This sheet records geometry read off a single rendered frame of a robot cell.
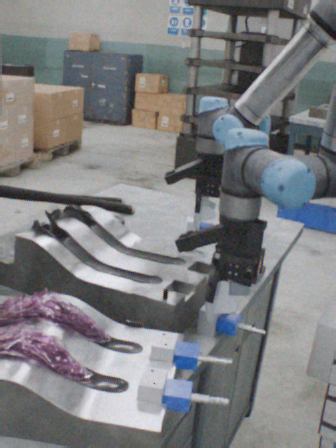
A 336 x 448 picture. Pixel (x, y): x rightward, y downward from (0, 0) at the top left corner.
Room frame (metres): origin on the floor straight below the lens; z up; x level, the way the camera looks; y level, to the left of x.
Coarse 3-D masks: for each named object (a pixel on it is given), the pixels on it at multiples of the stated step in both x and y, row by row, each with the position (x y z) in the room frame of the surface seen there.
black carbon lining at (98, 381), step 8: (104, 344) 0.73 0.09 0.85; (112, 344) 0.74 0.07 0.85; (120, 344) 0.74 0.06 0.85; (128, 344) 0.74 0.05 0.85; (136, 344) 0.74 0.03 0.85; (120, 352) 0.71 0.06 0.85; (128, 352) 0.72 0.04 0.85; (136, 352) 0.72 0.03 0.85; (88, 368) 0.65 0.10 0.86; (96, 376) 0.64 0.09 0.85; (104, 376) 0.64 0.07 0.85; (112, 376) 0.64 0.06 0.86; (88, 384) 0.62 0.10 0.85; (96, 384) 0.62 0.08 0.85; (104, 384) 0.63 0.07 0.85; (112, 384) 0.63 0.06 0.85; (120, 384) 0.63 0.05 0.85; (128, 384) 0.63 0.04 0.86; (112, 392) 0.60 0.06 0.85; (120, 392) 0.61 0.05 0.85
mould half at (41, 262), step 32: (64, 224) 1.07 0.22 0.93; (0, 256) 1.03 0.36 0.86; (32, 256) 0.96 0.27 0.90; (64, 256) 0.96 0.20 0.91; (96, 256) 1.01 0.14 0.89; (128, 256) 1.04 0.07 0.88; (192, 256) 1.05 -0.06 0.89; (32, 288) 0.96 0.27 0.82; (64, 288) 0.93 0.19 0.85; (96, 288) 0.90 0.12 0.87; (128, 288) 0.88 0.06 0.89; (160, 288) 0.89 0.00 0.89; (128, 320) 0.87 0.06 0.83; (160, 320) 0.84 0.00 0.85; (192, 320) 0.92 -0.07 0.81
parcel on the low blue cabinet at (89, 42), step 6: (72, 36) 8.28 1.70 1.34; (78, 36) 8.23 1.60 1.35; (84, 36) 8.19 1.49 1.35; (90, 36) 8.16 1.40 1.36; (96, 36) 8.31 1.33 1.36; (72, 42) 8.27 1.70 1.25; (78, 42) 8.21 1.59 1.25; (84, 42) 8.17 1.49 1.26; (90, 42) 8.17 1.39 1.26; (96, 42) 8.31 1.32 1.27; (72, 48) 8.28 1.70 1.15; (78, 48) 8.22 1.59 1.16; (84, 48) 8.18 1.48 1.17; (90, 48) 8.19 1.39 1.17; (96, 48) 8.32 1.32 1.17
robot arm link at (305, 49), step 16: (320, 0) 1.16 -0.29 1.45; (320, 16) 1.13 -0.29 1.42; (304, 32) 1.16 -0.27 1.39; (320, 32) 1.13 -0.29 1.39; (288, 48) 1.17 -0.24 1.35; (304, 48) 1.15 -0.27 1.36; (320, 48) 1.15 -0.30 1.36; (272, 64) 1.19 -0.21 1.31; (288, 64) 1.16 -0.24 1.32; (304, 64) 1.16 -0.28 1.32; (256, 80) 1.21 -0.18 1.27; (272, 80) 1.17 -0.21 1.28; (288, 80) 1.17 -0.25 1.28; (256, 96) 1.19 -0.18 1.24; (272, 96) 1.18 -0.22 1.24; (240, 112) 1.20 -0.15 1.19; (256, 112) 1.19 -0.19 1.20; (224, 128) 1.20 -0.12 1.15; (224, 144) 1.20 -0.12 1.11
